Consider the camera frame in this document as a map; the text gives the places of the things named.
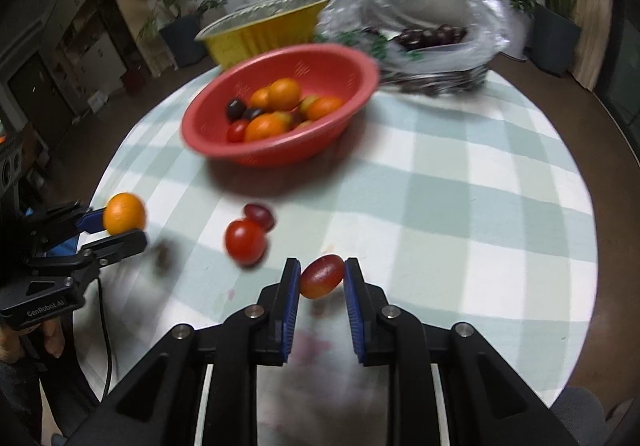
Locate orange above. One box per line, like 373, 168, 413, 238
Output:
305, 96, 344, 122
103, 192, 146, 236
248, 87, 270, 111
268, 77, 302, 111

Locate oblong red grape tomato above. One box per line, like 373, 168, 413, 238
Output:
299, 254, 345, 299

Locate large red tomato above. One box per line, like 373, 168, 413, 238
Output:
224, 218, 267, 266

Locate small red tomato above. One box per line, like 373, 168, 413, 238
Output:
226, 119, 250, 143

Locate yellow-green spotted citrus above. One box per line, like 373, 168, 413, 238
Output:
298, 94, 319, 117

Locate person's left hand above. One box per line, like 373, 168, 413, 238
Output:
0, 318, 65, 365

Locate checked green white tablecloth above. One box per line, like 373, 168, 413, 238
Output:
74, 62, 601, 446

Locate red plastic colander bowl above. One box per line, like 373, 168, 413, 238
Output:
181, 44, 378, 169

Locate yellow foil tray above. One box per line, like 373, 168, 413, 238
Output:
195, 0, 331, 70

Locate clear plastic bag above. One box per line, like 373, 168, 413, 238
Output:
314, 0, 511, 96

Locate dark blue plant pot right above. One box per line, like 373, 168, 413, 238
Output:
530, 5, 582, 76

